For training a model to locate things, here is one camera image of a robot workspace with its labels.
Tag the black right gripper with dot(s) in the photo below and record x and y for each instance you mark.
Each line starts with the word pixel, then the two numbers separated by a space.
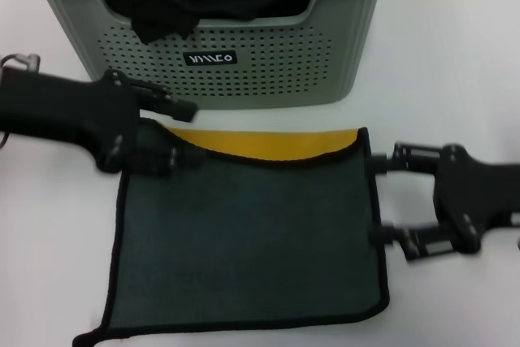
pixel 479 196

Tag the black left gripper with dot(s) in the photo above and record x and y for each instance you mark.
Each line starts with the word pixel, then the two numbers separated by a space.
pixel 69 111

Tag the dark green yellow-backed towel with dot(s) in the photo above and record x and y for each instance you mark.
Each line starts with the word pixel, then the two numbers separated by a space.
pixel 243 221

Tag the green perforated plastic storage basket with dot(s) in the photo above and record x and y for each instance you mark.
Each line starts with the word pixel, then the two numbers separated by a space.
pixel 284 70

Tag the black cloth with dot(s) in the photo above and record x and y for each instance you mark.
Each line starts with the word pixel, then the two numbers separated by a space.
pixel 162 9

